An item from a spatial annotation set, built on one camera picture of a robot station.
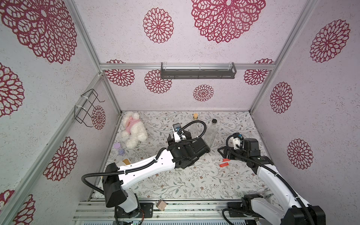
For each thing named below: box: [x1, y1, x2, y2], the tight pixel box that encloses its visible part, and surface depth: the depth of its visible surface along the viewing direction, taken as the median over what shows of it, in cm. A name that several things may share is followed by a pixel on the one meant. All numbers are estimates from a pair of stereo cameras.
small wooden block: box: [155, 199, 167, 212], surface depth 76 cm
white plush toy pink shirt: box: [121, 111, 149, 149], surface depth 102 cm
